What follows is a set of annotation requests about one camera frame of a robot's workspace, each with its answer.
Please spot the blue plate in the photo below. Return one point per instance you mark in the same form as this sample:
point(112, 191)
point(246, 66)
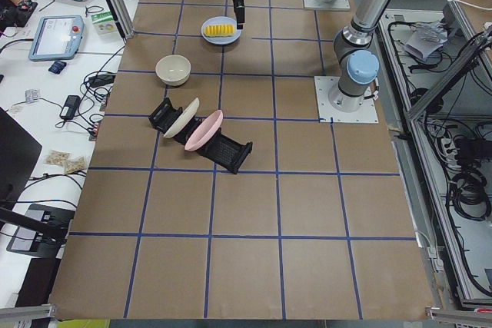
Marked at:
point(221, 20)

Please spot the ridged bread roll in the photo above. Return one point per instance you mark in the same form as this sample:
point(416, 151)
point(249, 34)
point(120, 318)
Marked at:
point(219, 30)

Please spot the cream plate in rack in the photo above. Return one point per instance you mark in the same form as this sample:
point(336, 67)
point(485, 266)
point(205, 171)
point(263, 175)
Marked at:
point(183, 119)

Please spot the pink plate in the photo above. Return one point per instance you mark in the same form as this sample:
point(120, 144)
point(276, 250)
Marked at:
point(205, 131)

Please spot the black plate rack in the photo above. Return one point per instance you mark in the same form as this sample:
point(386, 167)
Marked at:
point(221, 149)

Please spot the cream bowl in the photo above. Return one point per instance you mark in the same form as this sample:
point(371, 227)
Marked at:
point(173, 70)

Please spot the green white carton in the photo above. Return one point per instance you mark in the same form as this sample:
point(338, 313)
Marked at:
point(103, 23)

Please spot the near teach pendant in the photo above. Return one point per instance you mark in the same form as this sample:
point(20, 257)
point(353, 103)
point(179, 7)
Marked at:
point(57, 38)

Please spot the black power adapter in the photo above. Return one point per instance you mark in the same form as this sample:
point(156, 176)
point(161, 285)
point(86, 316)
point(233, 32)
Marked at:
point(70, 107)

